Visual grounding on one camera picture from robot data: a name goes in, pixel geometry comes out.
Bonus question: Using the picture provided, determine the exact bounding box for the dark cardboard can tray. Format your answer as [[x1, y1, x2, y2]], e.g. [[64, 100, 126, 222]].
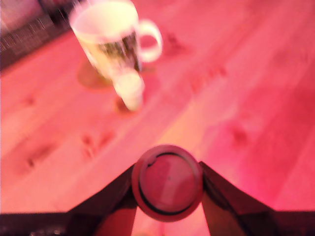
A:
[[0, 14, 72, 71]]

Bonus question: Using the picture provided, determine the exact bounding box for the dark brown coffee capsule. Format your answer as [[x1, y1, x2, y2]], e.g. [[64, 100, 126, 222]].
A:
[[131, 144, 204, 223]]

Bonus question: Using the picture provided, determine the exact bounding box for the floral print mug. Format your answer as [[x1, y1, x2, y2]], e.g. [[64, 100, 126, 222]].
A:
[[69, 0, 163, 86]]

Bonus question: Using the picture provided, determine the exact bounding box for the pale coffee capsule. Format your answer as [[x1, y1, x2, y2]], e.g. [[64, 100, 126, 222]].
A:
[[113, 71, 146, 112]]

